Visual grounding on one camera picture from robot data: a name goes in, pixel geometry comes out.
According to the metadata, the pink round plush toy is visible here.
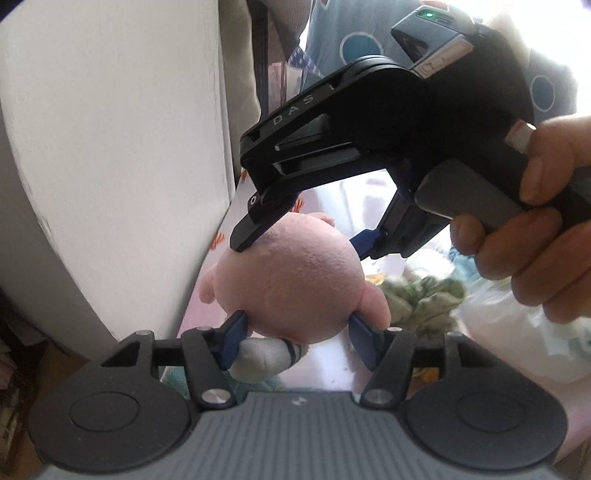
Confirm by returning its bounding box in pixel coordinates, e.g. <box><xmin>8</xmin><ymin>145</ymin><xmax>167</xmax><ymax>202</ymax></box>
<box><xmin>198</xmin><ymin>213</ymin><xmax>391</xmax><ymax>345</ymax></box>

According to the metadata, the right hand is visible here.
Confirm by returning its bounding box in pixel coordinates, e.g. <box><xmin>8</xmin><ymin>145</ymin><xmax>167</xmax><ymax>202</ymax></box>
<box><xmin>451</xmin><ymin>115</ymin><xmax>591</xmax><ymax>324</ymax></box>

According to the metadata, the grey white sock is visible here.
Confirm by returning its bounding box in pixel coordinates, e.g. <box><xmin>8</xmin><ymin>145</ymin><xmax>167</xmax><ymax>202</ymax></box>
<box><xmin>229</xmin><ymin>338</ymin><xmax>308</xmax><ymax>383</ymax></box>

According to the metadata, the blue hanging blanket with circles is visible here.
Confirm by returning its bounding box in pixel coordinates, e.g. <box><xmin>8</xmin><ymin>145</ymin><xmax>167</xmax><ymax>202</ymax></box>
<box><xmin>301</xmin><ymin>1</ymin><xmax>578</xmax><ymax>123</ymax></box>

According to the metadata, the white plastic diaper pack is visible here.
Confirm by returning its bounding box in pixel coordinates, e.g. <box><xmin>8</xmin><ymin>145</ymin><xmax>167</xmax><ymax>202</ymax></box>
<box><xmin>458</xmin><ymin>278</ymin><xmax>590</xmax><ymax>384</ymax></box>

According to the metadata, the white sofa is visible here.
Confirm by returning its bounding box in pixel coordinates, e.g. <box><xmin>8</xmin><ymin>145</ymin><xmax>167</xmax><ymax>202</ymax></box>
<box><xmin>1</xmin><ymin>1</ymin><xmax>259</xmax><ymax>358</ymax></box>

